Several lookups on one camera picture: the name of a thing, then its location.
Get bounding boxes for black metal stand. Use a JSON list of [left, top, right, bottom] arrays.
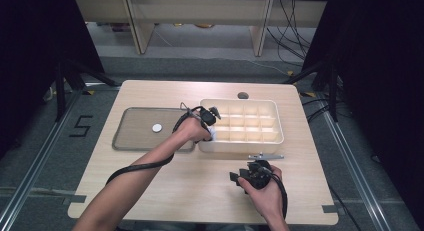
[[282, 59, 340, 123], [54, 58, 122, 123]]

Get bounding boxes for brown tray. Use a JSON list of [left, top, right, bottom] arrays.
[[111, 106, 199, 153]]

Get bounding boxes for aluminium floor rail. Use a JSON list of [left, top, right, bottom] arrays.
[[0, 90, 83, 231], [319, 100, 392, 231]]

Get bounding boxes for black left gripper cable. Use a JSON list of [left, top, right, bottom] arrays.
[[105, 102, 205, 186]]

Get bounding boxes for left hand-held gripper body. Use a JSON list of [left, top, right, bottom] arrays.
[[199, 105, 222, 128]]

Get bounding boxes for cream divided storage box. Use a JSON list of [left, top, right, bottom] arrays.
[[196, 97, 285, 155]]

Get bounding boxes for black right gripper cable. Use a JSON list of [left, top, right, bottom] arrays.
[[264, 166, 289, 221]]

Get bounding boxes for person's right hand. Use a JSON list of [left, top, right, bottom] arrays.
[[237, 164, 285, 222]]

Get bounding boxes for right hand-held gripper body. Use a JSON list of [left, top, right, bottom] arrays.
[[244, 152, 285, 191]]

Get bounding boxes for black floor cables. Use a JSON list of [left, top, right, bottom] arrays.
[[265, 0, 317, 67]]

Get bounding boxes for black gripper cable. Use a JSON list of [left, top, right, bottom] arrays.
[[105, 102, 205, 186], [264, 166, 289, 221]]

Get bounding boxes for person's left hand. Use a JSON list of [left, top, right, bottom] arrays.
[[173, 116, 213, 143]]

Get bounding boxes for black curtain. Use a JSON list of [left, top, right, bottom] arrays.
[[0, 0, 105, 160], [300, 0, 424, 231]]

